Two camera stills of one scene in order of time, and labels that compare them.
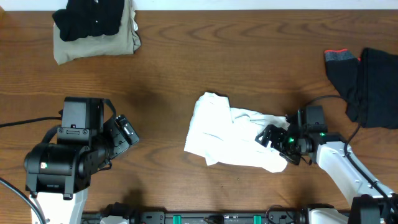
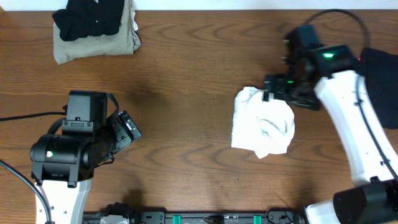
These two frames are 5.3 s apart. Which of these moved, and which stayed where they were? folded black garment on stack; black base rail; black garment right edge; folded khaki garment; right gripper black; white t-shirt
Moved: right gripper black; white t-shirt
Stayed: folded khaki garment; black base rail; folded black garment on stack; black garment right edge
